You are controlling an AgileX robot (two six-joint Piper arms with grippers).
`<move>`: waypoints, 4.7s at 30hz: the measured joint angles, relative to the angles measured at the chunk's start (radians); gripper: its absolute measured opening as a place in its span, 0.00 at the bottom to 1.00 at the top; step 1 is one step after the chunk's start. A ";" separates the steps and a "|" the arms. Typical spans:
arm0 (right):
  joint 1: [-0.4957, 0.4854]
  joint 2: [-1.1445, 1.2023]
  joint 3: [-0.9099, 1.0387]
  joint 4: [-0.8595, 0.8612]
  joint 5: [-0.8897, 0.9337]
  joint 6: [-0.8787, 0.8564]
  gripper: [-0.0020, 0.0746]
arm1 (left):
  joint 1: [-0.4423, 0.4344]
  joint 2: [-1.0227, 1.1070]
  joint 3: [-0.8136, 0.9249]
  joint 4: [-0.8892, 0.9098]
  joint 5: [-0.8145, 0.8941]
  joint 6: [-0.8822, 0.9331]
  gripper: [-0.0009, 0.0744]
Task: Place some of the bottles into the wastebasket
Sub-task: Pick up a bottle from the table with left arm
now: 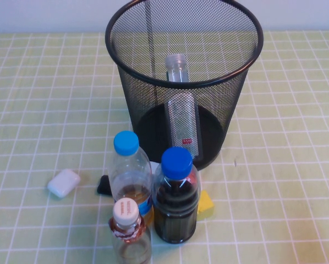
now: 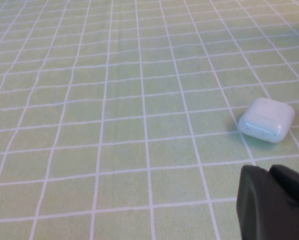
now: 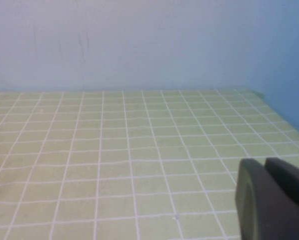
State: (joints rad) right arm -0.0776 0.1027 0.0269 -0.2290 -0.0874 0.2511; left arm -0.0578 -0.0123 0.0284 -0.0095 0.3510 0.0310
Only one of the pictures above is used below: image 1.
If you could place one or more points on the clear bottle green neck label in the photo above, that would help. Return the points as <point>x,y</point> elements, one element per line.
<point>176,68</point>

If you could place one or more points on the small amber bottle white cap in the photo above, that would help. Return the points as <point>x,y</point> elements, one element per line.
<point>125,211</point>

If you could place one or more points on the clear bottle light blue cap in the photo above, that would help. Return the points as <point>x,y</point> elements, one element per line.
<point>126,145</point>

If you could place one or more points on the small black object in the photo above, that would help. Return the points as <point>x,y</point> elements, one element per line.
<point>102,187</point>

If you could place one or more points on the dark liquid bottle blue cap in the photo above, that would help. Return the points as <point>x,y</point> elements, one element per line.
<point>175,214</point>

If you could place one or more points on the yellow sponge block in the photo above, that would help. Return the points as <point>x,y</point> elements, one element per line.
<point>205,204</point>

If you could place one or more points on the white earbud case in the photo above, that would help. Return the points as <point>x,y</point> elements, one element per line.
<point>62,182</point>

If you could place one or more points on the green white checkered tablecloth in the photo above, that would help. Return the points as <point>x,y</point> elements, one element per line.
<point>43,110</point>

